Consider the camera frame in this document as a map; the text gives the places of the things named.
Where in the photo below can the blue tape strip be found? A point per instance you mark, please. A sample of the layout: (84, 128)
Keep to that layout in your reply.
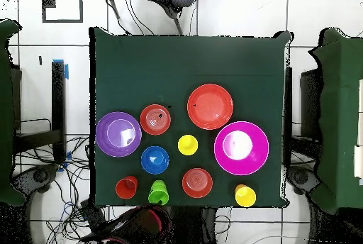
(66, 72)

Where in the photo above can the black power strip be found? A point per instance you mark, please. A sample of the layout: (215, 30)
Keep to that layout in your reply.
(95, 221)

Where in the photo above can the small orange plastic bowl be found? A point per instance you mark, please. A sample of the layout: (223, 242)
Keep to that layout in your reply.
(197, 190)
(150, 126)

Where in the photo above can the blue plastic bowl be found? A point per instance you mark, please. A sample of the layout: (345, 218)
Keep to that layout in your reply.
(147, 164)

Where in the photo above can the large orange plastic bowl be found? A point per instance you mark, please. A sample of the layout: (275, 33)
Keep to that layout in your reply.
(210, 107)

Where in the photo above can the dark green tablecloth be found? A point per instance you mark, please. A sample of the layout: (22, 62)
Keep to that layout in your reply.
(158, 65)
(5, 113)
(340, 113)

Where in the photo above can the yellow plastic cup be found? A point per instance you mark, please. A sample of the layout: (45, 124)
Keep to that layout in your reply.
(187, 145)
(246, 197)

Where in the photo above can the purple plastic bowl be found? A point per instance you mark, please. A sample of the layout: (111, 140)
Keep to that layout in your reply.
(103, 142)

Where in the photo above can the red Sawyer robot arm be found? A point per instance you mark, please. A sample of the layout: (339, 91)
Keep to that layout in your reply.
(136, 227)

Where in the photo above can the green plastic cup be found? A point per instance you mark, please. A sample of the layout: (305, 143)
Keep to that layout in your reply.
(158, 195)

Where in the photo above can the light orange plastic cup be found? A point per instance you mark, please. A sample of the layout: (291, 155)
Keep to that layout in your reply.
(238, 186)

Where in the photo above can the large pink plastic bowl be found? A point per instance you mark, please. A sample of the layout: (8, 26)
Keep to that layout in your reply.
(255, 164)

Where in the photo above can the black stand base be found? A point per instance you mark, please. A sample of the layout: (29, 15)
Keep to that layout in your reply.
(39, 176)
(300, 177)

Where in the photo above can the black metal frame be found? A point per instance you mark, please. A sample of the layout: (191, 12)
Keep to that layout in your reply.
(58, 99)

